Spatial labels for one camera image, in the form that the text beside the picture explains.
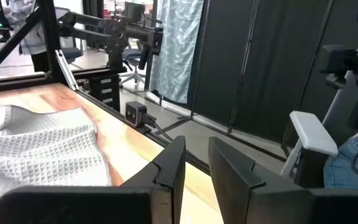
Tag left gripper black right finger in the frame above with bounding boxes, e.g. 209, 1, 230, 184
208, 136, 358, 224

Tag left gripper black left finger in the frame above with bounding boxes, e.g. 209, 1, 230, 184
0, 135, 186, 224

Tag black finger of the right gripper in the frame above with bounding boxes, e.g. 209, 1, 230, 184
137, 45, 150, 71

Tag grey waffle microfiber towel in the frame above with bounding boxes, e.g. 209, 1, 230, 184
0, 105, 113, 221

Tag blue office chair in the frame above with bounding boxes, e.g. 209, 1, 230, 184
119, 40, 146, 90
54, 6, 84, 65

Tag light blue patterned curtain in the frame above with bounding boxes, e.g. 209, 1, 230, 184
149, 0, 204, 105

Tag black monitor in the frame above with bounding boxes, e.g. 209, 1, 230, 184
124, 1, 146, 24

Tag black drawer cabinet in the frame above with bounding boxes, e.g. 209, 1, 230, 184
88, 73, 122, 112

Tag black partition panel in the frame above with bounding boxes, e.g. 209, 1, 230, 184
191, 0, 257, 126
283, 0, 358, 151
228, 0, 334, 144

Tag white chair armrest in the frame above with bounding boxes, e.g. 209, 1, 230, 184
279, 110, 339, 180

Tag person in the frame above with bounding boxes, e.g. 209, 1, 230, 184
323, 123, 358, 190
2, 0, 48, 73

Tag black device with green light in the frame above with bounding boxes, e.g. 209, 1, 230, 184
318, 33, 358, 131

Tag small grey table-level camera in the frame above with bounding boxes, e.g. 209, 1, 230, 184
124, 101, 149, 129

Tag black camera cable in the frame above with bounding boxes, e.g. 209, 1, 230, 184
147, 115, 174, 143

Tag silver aluminium bracket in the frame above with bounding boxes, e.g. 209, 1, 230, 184
55, 49, 80, 91

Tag black aluminium rig frame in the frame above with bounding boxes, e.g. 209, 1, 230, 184
0, 0, 211, 175

